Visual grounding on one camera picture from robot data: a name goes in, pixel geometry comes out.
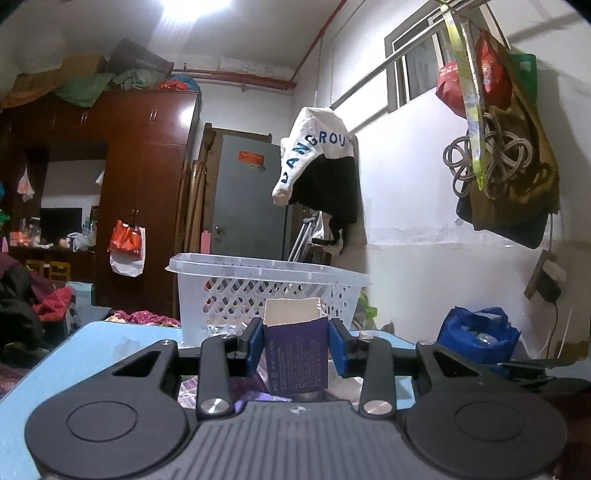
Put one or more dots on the green cloth bundle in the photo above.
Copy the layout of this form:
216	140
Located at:
87	87

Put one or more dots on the black monitor screen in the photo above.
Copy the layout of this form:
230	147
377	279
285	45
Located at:
60	222

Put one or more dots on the pink floral blanket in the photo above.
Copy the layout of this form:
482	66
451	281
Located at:
147	318

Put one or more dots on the red and blue bundle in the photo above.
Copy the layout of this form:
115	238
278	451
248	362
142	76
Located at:
178	85

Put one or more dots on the purple plastic packet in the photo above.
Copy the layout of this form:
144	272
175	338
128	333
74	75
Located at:
189	392

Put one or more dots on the orange and white plastic bag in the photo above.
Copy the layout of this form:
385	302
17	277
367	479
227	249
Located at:
127	249

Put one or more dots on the red plastic bag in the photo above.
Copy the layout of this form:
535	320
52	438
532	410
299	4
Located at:
489	74

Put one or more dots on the olive brown cloth bag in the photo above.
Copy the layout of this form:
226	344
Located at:
531	198

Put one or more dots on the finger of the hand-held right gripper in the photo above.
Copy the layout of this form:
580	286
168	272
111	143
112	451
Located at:
545	376

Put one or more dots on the wall window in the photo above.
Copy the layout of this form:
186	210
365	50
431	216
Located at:
415	64

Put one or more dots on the red door sticker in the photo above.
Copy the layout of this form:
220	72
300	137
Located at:
251	158

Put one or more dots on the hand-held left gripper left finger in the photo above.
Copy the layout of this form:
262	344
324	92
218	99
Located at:
255	346

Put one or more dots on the white plastic lattice basket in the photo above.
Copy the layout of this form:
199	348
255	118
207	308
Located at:
221	290

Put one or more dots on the dark grey bag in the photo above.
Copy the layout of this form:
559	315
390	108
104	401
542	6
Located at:
138	57

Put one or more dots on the brown cardboard box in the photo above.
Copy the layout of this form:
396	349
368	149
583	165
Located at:
60	69

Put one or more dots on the red clothing pile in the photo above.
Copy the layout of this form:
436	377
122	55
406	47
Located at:
55	302

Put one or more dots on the wall socket board with charger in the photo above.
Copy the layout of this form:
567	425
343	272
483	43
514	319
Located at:
547	277

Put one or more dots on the yellow stools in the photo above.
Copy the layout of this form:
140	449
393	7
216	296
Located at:
48	270

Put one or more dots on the dark clothing pile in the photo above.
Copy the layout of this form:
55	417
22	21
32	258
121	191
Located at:
18	309

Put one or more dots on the white bag on desk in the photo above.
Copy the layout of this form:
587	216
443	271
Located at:
81	241

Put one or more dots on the leaning wooden boards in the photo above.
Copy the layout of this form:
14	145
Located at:
196	194

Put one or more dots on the purple cardboard box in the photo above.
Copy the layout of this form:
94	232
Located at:
295	350

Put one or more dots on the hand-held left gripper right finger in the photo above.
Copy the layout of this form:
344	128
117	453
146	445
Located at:
338	350

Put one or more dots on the light teal box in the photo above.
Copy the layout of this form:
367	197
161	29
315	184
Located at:
85	293

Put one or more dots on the metal crutches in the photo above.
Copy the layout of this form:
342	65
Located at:
304	235

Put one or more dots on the green plant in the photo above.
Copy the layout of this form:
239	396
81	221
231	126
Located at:
367	311

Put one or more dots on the green shopping bag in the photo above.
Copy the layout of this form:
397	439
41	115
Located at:
524	78

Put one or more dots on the ceiling light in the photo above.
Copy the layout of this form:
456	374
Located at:
194	9

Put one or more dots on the small white plastic bag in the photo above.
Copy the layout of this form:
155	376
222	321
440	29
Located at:
25	184

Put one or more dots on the grey metal door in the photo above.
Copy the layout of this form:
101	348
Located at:
249	203

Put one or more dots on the dark red wooden wardrobe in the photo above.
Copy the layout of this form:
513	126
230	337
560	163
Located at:
143	184

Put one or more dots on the blue fabric bag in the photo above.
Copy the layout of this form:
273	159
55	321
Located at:
475	332

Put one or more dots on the metal clothes rod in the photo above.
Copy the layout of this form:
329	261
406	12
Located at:
392	55

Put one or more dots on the white and black jacket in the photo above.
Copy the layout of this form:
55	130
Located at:
318	157

